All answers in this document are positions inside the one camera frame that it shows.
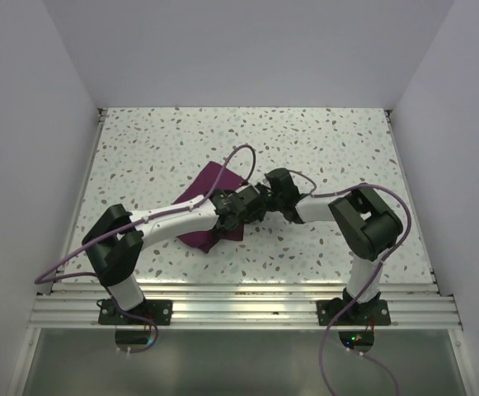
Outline purple cloth mat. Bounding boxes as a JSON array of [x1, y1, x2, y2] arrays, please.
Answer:
[[173, 162, 244, 253]]

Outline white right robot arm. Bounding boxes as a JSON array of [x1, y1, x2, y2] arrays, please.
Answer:
[[256, 168, 411, 324]]

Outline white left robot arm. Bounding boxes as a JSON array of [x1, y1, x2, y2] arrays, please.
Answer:
[[82, 185, 266, 324]]

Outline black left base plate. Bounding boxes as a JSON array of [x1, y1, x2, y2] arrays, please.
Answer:
[[96, 299, 173, 326]]

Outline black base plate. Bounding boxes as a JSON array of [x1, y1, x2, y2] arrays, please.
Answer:
[[316, 298, 392, 327], [96, 299, 173, 326]]

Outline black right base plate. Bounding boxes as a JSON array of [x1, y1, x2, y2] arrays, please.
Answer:
[[316, 298, 392, 327]]

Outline aluminium rail frame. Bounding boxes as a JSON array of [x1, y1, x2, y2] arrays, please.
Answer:
[[10, 107, 467, 395]]

